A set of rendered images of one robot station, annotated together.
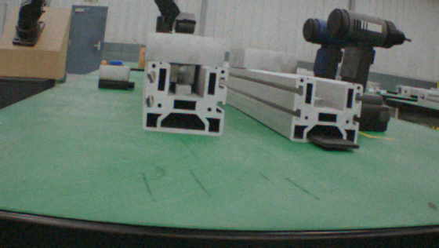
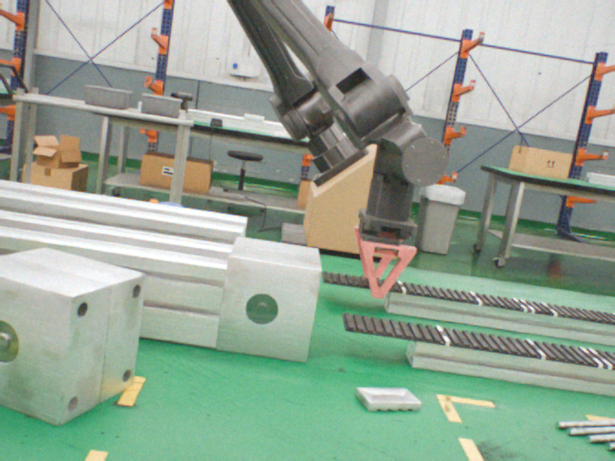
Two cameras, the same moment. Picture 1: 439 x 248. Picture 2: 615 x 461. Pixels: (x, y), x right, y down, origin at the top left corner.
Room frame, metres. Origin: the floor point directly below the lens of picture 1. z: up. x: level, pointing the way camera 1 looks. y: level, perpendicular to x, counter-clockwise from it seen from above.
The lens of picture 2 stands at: (1.57, -0.67, 1.02)
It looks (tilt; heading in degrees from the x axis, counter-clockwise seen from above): 10 degrees down; 97
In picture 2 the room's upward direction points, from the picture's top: 9 degrees clockwise
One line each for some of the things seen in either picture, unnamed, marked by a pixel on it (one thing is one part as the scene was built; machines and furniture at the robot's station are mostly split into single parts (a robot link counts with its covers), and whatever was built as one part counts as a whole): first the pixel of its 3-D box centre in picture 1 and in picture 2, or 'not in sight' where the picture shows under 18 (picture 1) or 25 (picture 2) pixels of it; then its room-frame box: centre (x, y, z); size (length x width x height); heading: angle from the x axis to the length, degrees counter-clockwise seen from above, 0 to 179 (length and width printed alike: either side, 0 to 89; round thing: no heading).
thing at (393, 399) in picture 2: not in sight; (388, 399); (1.59, -0.10, 0.78); 0.05 x 0.03 x 0.01; 27
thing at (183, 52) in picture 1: (179, 58); not in sight; (0.74, 0.07, 0.87); 0.16 x 0.11 x 0.07; 10
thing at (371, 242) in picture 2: not in sight; (383, 260); (1.57, 0.18, 0.85); 0.07 x 0.07 x 0.09; 9
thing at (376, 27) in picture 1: (371, 71); not in sight; (0.88, -0.28, 0.89); 0.20 x 0.08 x 0.22; 109
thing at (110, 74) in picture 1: (117, 76); not in sight; (1.24, 0.28, 0.81); 0.10 x 0.08 x 0.06; 100
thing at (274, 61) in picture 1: (260, 67); not in sight; (1.02, -0.07, 0.87); 0.16 x 0.11 x 0.07; 10
